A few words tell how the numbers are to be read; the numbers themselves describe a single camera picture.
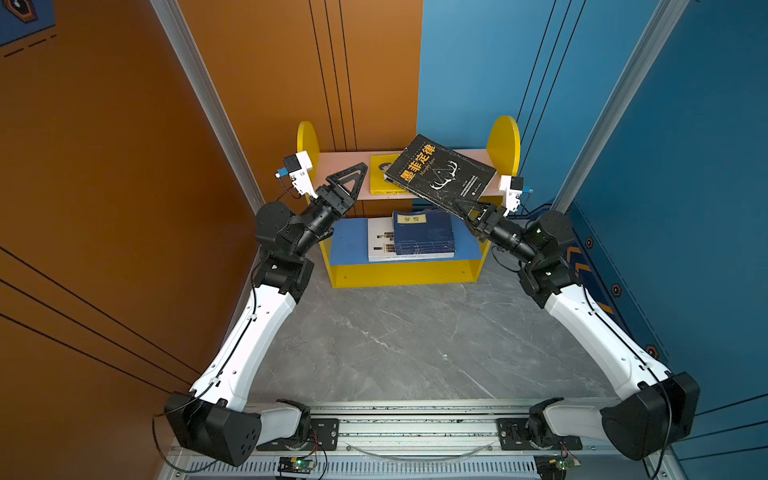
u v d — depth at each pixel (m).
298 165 0.53
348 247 0.97
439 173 0.65
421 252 0.89
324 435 0.74
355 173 0.53
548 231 0.50
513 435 0.72
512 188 0.60
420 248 0.88
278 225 0.45
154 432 0.43
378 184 0.71
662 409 0.38
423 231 0.92
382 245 0.92
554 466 0.71
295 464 0.71
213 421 0.37
